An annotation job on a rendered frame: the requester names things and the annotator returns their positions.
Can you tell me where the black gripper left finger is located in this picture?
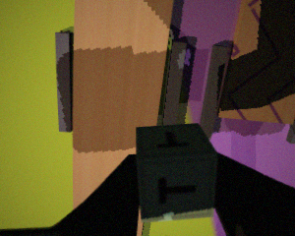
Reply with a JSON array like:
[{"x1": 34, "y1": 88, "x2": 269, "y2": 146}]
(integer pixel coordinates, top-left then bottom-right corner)
[{"x1": 0, "y1": 154, "x2": 140, "y2": 236}]

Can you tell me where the dark green cube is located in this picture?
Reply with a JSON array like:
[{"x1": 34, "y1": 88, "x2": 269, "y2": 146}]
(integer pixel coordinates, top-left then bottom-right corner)
[{"x1": 136, "y1": 123, "x2": 217, "y2": 222}]

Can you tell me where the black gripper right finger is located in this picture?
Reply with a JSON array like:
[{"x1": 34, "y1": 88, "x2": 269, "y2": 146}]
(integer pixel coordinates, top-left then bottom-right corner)
[{"x1": 214, "y1": 153, "x2": 295, "y2": 236}]

